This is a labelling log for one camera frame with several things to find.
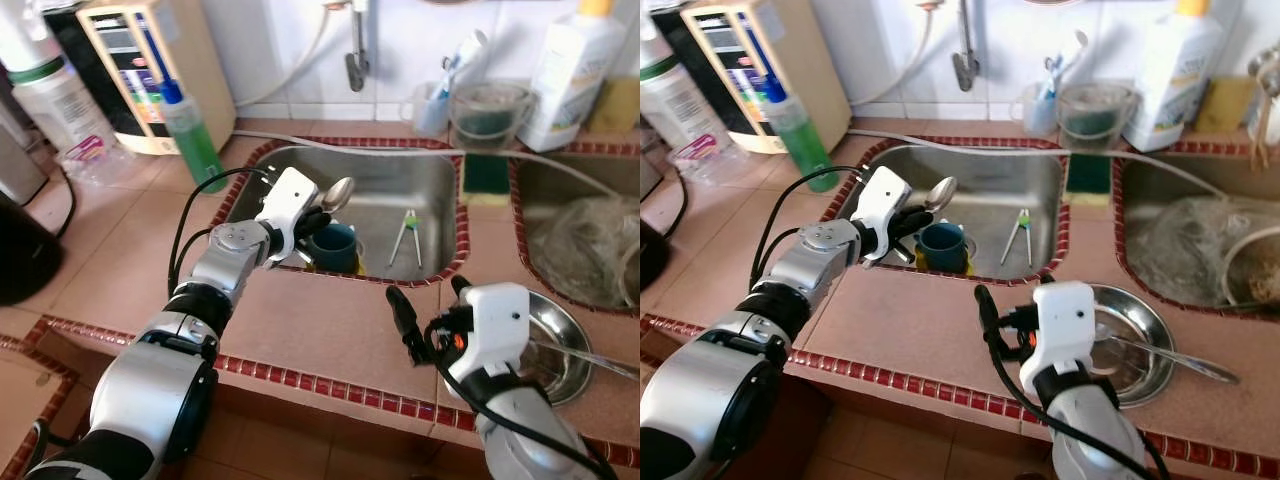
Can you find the chrome wall tap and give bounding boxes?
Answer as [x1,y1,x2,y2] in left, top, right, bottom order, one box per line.
[935,0,981,93]
[325,0,371,93]

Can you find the green white training chopsticks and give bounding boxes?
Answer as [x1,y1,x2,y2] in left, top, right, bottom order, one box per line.
[388,208,423,271]
[1000,208,1033,269]

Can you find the round steel plate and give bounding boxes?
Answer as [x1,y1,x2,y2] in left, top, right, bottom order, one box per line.
[500,290,593,406]
[1085,283,1179,409]

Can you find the green yellow scrub sponge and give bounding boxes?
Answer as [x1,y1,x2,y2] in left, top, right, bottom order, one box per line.
[462,150,511,208]
[1065,150,1113,206]

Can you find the clear plastic bag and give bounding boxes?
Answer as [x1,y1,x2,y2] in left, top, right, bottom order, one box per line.
[1125,195,1280,306]
[528,195,641,306]

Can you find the clear plastic labelled bottle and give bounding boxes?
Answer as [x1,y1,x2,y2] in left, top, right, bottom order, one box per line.
[640,10,746,186]
[0,0,136,186]

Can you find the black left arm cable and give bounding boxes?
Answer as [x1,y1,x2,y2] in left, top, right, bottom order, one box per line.
[750,165,861,291]
[168,165,273,301]

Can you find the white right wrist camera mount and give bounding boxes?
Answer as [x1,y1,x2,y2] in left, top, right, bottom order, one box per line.
[1018,280,1098,386]
[440,283,531,386]

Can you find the wide steel sink basin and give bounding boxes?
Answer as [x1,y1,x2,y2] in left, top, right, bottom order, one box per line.
[510,150,641,313]
[1112,150,1280,313]

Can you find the white toothbrush cup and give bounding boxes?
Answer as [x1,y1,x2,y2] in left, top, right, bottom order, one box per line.
[400,80,451,138]
[1015,80,1063,138]

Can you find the metal fork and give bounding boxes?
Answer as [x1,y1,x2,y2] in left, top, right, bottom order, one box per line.
[530,335,641,383]
[1095,325,1241,386]

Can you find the beige water filter appliance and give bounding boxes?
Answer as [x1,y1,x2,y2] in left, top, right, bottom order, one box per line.
[652,0,851,156]
[45,0,238,156]

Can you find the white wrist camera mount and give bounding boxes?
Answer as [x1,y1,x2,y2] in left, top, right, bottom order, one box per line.
[1018,280,1098,386]
[255,167,321,263]
[440,283,531,386]
[852,167,913,266]

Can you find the blue white toothbrush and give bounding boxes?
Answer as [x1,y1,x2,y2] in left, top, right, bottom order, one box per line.
[1045,28,1091,101]
[440,28,491,101]

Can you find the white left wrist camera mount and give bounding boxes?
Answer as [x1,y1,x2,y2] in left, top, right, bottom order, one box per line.
[852,167,913,266]
[255,167,321,263]

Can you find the chrome sink faucet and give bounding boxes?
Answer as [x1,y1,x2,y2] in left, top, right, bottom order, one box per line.
[1245,45,1280,171]

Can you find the white detergent bottle yellow cap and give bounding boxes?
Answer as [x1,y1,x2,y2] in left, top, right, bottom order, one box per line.
[517,0,629,153]
[1122,0,1233,153]

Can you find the white water hose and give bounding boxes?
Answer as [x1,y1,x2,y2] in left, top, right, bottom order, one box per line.
[235,0,351,109]
[848,0,961,109]

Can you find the blue mug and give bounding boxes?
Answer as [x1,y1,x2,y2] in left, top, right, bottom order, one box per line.
[305,222,363,276]
[915,222,971,276]

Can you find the black electric kettle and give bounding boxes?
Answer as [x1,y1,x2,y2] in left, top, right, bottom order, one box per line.
[640,220,669,291]
[0,190,63,306]

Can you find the green liquid soap bottle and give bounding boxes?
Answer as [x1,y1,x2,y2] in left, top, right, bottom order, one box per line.
[145,40,229,193]
[755,40,839,193]

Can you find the grey countertop appliance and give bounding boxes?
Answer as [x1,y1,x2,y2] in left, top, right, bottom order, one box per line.
[0,120,49,206]

